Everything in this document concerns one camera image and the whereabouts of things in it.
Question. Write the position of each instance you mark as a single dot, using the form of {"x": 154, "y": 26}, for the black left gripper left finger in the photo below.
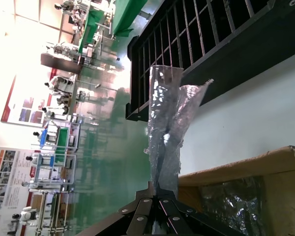
{"x": 137, "y": 216}

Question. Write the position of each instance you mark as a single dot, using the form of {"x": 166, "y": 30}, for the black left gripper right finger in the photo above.
{"x": 177, "y": 216}

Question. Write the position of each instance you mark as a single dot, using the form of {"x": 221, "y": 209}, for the crinkled translucent antistatic bag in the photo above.
{"x": 162, "y": 110}

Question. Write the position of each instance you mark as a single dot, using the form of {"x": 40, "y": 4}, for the graphics card in antistatic bag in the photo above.
{"x": 231, "y": 206}

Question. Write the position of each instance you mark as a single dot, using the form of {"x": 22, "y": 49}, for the open brown cardboard box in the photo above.
{"x": 236, "y": 167}

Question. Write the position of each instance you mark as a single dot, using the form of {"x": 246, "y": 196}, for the black slotted plastic container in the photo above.
{"x": 236, "y": 64}

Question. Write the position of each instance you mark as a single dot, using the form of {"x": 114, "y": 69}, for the white aluminium workbench rack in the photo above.
{"x": 54, "y": 209}

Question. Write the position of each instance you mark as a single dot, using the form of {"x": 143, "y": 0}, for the blue framed workbench rack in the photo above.
{"x": 48, "y": 159}

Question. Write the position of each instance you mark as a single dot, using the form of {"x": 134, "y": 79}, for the rack with blue tray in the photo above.
{"x": 62, "y": 137}

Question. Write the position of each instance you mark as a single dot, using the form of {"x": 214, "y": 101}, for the long white table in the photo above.
{"x": 75, "y": 98}

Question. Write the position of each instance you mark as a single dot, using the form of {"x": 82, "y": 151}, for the green draped workbench cloth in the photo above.
{"x": 91, "y": 24}

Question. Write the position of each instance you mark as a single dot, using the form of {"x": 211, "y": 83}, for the large green draped cloth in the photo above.
{"x": 127, "y": 14}

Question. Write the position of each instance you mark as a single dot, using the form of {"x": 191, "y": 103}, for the wall poster with photo strip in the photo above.
{"x": 9, "y": 177}

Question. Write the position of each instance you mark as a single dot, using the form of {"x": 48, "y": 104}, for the wall poster with red photos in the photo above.
{"x": 14, "y": 108}

